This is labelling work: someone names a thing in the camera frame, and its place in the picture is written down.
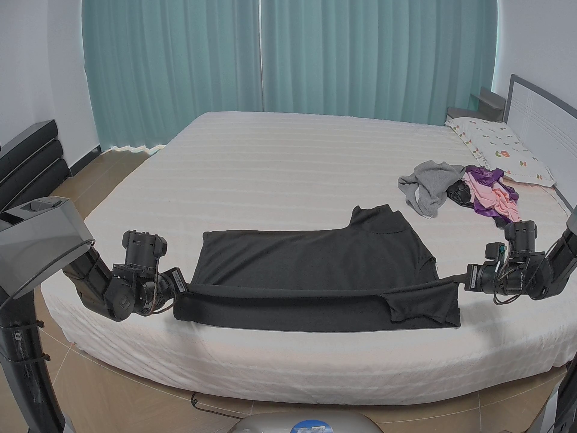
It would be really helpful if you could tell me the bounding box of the white printed pillow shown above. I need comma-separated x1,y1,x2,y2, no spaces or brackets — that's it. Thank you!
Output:
445,116,556,187

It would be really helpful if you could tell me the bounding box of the grey garment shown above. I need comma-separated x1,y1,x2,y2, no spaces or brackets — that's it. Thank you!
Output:
398,161,466,219

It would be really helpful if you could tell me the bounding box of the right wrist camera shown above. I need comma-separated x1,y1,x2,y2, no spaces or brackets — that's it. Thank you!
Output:
484,219,540,260

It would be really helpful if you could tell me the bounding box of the grey bedside table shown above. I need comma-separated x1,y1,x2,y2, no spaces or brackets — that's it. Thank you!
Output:
446,86,506,123

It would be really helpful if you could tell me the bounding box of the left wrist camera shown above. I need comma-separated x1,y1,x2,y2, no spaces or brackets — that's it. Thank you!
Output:
122,229,168,269

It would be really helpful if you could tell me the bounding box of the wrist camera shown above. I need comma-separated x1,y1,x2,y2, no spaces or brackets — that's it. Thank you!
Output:
122,229,168,269
484,219,540,260

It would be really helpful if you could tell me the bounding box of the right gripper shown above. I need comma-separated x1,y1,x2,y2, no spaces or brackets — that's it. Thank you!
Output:
465,263,500,295

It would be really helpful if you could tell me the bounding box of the black T-shirt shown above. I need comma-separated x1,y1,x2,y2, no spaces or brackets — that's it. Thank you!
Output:
173,204,461,333

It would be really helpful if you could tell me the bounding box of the blue-green curtain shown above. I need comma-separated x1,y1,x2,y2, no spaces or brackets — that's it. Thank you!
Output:
81,0,264,152
261,0,499,127

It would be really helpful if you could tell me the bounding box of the black chest of drawers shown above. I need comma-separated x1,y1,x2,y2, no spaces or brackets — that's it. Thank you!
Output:
0,120,70,215

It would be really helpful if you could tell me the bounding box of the pile of clothes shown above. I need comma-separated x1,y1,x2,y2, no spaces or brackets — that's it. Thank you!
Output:
446,165,524,231

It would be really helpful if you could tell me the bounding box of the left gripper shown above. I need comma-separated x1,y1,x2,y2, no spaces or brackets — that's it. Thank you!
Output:
155,266,193,309

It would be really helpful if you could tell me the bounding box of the bed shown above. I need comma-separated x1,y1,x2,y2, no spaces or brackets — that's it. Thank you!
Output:
41,74,577,407

